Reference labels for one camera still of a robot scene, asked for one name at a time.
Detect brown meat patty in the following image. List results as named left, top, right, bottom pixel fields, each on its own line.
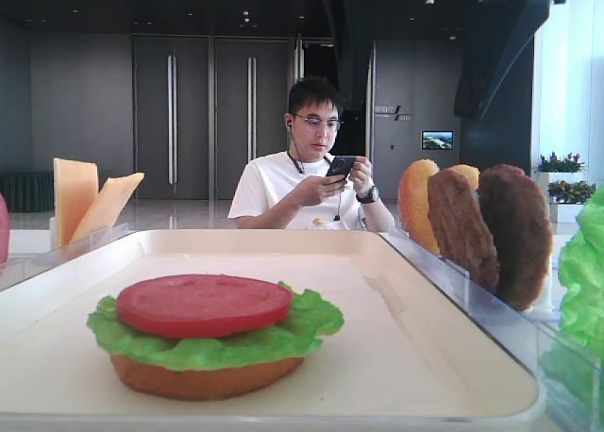
left=478, top=164, right=552, bottom=311
left=428, top=168, right=499, bottom=292

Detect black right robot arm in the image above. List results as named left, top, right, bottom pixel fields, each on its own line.
left=322, top=0, right=566, bottom=121

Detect green lettuce on tray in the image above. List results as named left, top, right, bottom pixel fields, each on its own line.
left=86, top=289, right=344, bottom=371

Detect red tomato slice on tray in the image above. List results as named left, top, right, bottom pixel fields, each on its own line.
left=116, top=274, right=293, bottom=339

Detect orange cheese slice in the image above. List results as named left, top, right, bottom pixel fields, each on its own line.
left=70, top=173, right=144, bottom=242

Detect pale yellow cheese slice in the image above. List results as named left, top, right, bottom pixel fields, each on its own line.
left=53, top=158, right=98, bottom=247

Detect red tomato slice in rack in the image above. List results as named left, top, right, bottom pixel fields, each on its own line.
left=0, top=194, right=10, bottom=264

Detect green lettuce leaf in rack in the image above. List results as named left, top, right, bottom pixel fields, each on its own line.
left=542, top=191, right=603, bottom=430

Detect man in white shirt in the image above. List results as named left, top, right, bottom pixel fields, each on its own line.
left=227, top=77, right=394, bottom=232

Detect black smartphone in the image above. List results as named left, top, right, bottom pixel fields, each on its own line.
left=326, top=156, right=357, bottom=176

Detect bun slice right rack outer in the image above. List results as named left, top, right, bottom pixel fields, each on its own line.
left=397, top=159, right=440, bottom=255

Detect bun slice rack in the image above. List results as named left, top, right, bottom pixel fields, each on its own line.
left=397, top=159, right=440, bottom=255
left=446, top=164, right=480, bottom=190

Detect bun slice right rack inner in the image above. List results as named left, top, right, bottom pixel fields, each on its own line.
left=446, top=164, right=480, bottom=190

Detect cream rectangular tray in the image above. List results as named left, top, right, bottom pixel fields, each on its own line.
left=1, top=230, right=545, bottom=431

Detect bottom bun on tray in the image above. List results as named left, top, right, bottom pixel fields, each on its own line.
left=110, top=355, right=305, bottom=401

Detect potted plants in white planter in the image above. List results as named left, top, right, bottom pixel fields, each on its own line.
left=537, top=152, right=596, bottom=224

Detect clear plastic left rack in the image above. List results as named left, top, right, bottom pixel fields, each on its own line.
left=1, top=224, right=133, bottom=291

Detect clear plastic rack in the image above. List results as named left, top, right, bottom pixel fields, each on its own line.
left=382, top=229, right=603, bottom=431
left=1, top=224, right=133, bottom=291

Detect clear plastic right rack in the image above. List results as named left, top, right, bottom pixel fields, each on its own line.
left=382, top=229, right=603, bottom=431

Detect wall screen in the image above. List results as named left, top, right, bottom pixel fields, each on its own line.
left=421, top=131, right=454, bottom=151

